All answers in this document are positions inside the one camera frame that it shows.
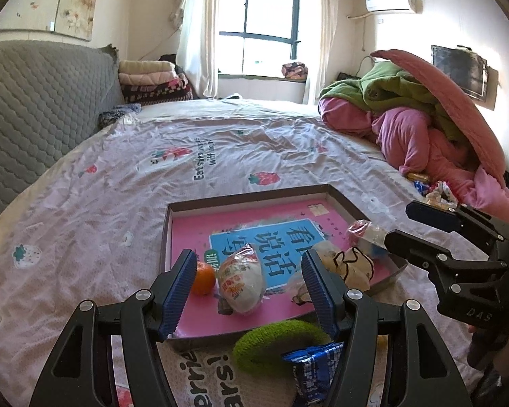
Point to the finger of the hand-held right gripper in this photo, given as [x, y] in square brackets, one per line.
[432, 216]
[424, 254]

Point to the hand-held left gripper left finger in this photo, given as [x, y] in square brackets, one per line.
[178, 296]

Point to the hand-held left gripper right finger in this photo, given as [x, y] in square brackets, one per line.
[318, 296]

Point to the orange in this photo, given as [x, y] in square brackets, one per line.
[205, 280]

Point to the plastic-wrapped red-white bun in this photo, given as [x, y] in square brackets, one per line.
[241, 284]
[364, 233]

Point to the blue snack packet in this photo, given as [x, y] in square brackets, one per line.
[309, 369]

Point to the grey shallow cardboard box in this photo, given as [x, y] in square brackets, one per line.
[237, 198]

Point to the crumpled colourful snack bag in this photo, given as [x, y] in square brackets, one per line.
[443, 193]

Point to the small blue wrapper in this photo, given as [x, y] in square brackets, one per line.
[420, 187]

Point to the pink quilt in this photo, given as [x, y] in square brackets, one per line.
[407, 140]

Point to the blue-grey fuzzy cloth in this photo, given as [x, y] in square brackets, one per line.
[118, 114]

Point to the patterned cushion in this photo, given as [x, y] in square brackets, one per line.
[295, 71]

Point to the dark patterned folded blanket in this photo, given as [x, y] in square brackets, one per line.
[161, 93]

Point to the white curtain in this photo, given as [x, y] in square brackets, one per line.
[197, 34]
[324, 38]

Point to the white air conditioner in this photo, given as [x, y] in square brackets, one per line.
[392, 3]

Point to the pink folded blanket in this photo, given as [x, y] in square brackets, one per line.
[148, 79]

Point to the grey quilted headboard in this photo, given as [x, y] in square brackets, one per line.
[38, 114]

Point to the cream folded blanket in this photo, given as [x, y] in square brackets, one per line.
[146, 67]

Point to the dark-framed window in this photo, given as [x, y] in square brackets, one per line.
[258, 25]

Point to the dark wall-mounted screen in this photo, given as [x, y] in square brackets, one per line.
[458, 70]

